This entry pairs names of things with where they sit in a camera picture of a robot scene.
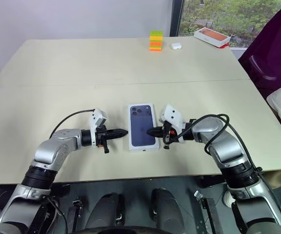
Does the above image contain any dark window frame post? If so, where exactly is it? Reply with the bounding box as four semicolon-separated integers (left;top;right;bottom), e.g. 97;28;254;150
169;0;186;37

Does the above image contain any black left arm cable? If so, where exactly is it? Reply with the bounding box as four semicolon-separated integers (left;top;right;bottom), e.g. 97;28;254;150
51;109;95;135

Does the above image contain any white phone box lid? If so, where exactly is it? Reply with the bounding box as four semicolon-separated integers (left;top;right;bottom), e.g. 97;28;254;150
127;103;160;154

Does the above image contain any white round fixture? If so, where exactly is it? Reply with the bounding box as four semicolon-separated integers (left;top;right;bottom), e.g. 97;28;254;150
222;190;236;208

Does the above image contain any black bar with metal clamp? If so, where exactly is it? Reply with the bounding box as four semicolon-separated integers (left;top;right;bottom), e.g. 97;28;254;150
193;190;221;234

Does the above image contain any dark rounded shape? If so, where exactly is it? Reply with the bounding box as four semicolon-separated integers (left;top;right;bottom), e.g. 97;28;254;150
150;187;193;230
85;192;126;230

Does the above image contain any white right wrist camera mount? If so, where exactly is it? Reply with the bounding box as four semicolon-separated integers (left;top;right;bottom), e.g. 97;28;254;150
159;104;192;145

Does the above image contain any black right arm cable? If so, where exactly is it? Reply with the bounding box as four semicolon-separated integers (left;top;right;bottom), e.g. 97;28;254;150
176;113;281;220

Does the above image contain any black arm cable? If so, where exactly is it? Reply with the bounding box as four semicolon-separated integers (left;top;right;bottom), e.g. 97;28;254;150
176;113;281;220
51;109;95;135

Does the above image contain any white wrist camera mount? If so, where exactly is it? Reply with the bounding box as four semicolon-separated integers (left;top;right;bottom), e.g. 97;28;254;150
159;104;192;145
89;108;108;148

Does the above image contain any green orange toy block stack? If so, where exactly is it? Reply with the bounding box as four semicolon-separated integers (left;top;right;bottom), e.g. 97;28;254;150
149;30;164;52

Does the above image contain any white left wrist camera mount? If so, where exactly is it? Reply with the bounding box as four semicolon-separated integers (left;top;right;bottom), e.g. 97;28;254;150
89;108;108;148

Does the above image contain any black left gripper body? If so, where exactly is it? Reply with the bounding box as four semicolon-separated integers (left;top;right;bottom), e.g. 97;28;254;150
97;124;110;154

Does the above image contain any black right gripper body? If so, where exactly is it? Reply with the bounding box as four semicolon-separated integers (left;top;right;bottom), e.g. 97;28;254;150
161;121;178;150

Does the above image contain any white orange phone box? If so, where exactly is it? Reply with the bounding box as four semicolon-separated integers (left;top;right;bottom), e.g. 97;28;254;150
194;27;231;48

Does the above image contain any dark office chair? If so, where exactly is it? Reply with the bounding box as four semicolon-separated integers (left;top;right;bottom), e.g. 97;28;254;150
238;7;281;98

